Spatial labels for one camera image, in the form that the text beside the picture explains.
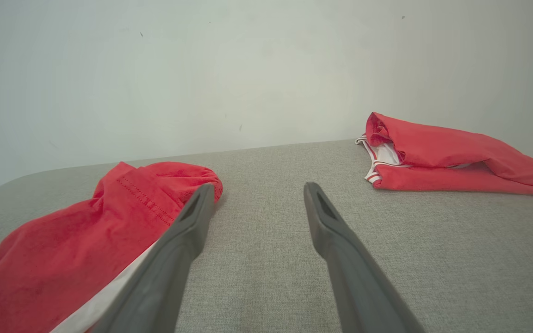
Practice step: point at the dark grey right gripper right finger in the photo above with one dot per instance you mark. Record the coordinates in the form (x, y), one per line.
(359, 286)

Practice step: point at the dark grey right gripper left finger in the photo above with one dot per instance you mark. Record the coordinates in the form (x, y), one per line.
(160, 282)

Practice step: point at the red shorts with white stripe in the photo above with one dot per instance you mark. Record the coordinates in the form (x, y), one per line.
(63, 249)

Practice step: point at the red jersey with white trim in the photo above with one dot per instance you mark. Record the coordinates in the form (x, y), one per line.
(456, 152)

